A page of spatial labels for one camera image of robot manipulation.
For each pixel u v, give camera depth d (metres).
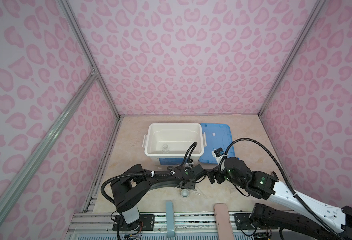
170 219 0.70
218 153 0.62
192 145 0.69
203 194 0.82
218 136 1.07
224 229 0.69
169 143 0.95
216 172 0.63
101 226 0.73
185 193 0.82
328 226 0.39
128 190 0.44
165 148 0.94
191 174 0.67
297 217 0.53
